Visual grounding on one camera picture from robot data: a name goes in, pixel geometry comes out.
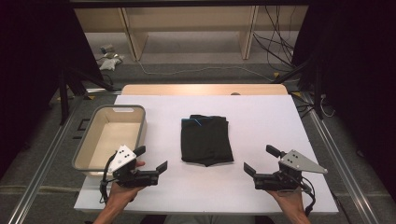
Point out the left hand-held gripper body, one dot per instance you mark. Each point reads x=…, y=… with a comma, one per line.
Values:
x=124, y=158

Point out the person's right hand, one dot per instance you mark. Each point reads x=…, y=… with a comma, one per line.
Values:
x=288, y=199

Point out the white board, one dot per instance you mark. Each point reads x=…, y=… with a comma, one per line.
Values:
x=264, y=130

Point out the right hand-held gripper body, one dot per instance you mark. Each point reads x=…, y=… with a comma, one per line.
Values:
x=291, y=174

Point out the black curtain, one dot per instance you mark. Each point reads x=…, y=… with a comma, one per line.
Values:
x=355, y=68
x=34, y=62

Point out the white crumpled cloth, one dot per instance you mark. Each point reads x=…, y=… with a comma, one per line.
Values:
x=109, y=63

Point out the black metal stand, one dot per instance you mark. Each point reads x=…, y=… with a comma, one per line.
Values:
x=311, y=81
x=67, y=90

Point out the folded black pants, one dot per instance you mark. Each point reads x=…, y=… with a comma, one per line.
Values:
x=205, y=141

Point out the grey and beige storage basket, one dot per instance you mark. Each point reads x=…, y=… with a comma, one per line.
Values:
x=109, y=140

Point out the person's left hand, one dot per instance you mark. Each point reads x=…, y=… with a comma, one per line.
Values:
x=123, y=193

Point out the aluminium rail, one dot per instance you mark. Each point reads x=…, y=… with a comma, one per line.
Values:
x=342, y=168
x=40, y=174

